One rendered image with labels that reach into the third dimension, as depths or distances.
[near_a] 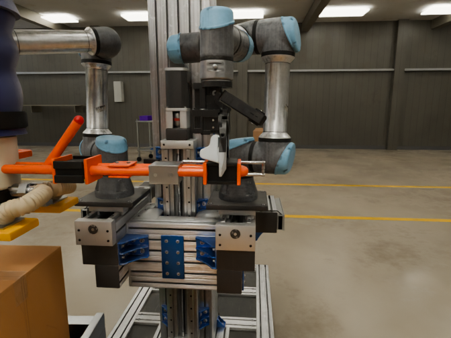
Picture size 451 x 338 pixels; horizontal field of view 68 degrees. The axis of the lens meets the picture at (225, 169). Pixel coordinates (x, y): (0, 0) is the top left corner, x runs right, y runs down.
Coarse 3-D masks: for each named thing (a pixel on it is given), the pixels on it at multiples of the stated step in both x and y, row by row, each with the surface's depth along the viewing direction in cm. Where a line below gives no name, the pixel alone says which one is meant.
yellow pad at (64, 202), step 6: (60, 198) 93; (66, 198) 95; (72, 198) 95; (78, 198) 97; (54, 204) 89; (60, 204) 89; (66, 204) 90; (72, 204) 94; (36, 210) 88; (42, 210) 88; (48, 210) 88; (54, 210) 87; (60, 210) 88
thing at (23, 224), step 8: (8, 224) 72; (16, 224) 74; (24, 224) 74; (32, 224) 76; (0, 232) 69; (8, 232) 69; (16, 232) 70; (24, 232) 73; (0, 240) 69; (8, 240) 69
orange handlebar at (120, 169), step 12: (24, 156) 103; (12, 168) 78; (24, 168) 78; (36, 168) 78; (48, 168) 78; (96, 168) 77; (108, 168) 77; (120, 168) 77; (132, 168) 77; (144, 168) 77; (180, 168) 76; (192, 168) 76
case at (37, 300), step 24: (0, 264) 93; (24, 264) 93; (48, 264) 99; (0, 288) 81; (24, 288) 88; (48, 288) 99; (0, 312) 79; (24, 312) 88; (48, 312) 99; (0, 336) 79; (24, 336) 88; (48, 336) 99
